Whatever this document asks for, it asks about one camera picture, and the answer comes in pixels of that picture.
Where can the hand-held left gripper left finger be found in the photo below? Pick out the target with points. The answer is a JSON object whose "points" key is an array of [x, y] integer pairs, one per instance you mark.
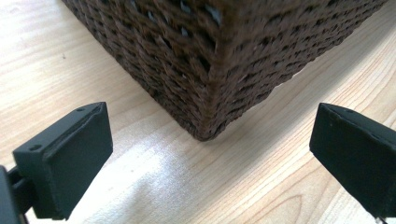
{"points": [[68, 161]]}

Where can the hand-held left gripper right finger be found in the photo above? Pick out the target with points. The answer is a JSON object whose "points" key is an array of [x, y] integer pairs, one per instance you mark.
{"points": [[358, 158]]}

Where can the brown woven basket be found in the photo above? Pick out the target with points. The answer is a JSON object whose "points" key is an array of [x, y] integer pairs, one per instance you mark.
{"points": [[218, 62]]}

